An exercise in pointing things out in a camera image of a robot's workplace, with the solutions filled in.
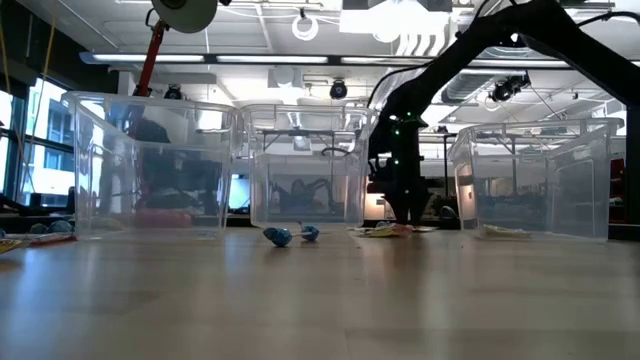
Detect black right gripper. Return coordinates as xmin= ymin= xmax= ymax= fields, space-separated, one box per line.
xmin=382 ymin=117 xmax=432 ymax=226

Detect clear plastic storage bin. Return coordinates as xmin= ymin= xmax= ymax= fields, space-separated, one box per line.
xmin=448 ymin=117 xmax=626 ymax=243
xmin=62 ymin=90 xmax=241 ymax=240
xmin=241 ymin=103 xmax=379 ymax=230

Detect red candy stick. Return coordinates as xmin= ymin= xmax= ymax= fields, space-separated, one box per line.
xmin=27 ymin=233 xmax=79 ymax=247

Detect white ceiling pipes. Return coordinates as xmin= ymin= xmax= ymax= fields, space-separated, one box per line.
xmin=372 ymin=29 xmax=464 ymax=109

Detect lit computer monitor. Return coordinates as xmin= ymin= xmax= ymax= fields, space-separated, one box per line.
xmin=227 ymin=173 xmax=251 ymax=211

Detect white ceiling unit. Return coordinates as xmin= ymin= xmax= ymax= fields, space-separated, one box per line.
xmin=339 ymin=0 xmax=454 ymax=37

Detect long ceiling light bar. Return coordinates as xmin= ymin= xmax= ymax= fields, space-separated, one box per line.
xmin=79 ymin=49 xmax=640 ymax=70

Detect red desk lamp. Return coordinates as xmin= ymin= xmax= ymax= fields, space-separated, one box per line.
xmin=132 ymin=0 xmax=220 ymax=230

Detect large window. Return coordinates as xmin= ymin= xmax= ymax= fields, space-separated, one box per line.
xmin=0 ymin=74 xmax=76 ymax=209

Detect silver ventilation duct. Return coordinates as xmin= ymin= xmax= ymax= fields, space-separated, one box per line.
xmin=442 ymin=72 xmax=501 ymax=104

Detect white coiled cable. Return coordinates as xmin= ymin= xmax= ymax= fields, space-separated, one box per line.
xmin=291 ymin=7 xmax=320 ymax=42

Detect black vertical rig post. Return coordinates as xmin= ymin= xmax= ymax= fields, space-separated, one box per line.
xmin=624 ymin=104 xmax=640 ymax=226

